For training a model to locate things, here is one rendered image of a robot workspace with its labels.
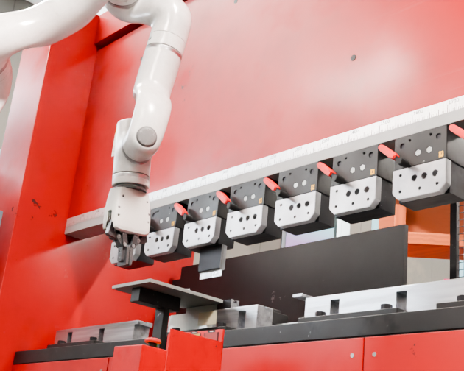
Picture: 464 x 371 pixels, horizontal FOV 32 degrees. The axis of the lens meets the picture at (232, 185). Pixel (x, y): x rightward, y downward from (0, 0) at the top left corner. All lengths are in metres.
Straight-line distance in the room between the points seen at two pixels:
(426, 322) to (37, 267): 1.76
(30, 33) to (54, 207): 1.34
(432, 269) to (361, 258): 6.67
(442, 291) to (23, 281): 1.70
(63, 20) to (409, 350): 1.07
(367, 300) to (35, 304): 1.48
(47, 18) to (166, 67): 0.30
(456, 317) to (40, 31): 1.11
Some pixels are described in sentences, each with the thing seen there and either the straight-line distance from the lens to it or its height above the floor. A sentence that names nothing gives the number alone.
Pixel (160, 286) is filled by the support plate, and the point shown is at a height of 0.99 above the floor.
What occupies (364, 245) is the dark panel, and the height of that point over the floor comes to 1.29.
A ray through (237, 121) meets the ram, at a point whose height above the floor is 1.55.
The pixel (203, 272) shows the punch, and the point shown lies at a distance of 2.50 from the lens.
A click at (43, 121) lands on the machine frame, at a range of 3.26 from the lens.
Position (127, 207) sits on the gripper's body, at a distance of 1.82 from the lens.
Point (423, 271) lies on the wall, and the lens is 9.28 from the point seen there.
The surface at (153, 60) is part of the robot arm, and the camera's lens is 1.94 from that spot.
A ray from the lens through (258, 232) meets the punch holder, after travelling 2.31.
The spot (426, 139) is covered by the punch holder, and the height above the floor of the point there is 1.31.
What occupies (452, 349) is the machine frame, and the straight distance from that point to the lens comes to 1.68.
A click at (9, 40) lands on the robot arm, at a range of 1.92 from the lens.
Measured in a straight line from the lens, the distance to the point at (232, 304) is 2.35.
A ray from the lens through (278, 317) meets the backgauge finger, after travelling 2.58.
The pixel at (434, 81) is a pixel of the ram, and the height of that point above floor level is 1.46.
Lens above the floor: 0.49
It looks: 20 degrees up
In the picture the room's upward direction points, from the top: 6 degrees clockwise
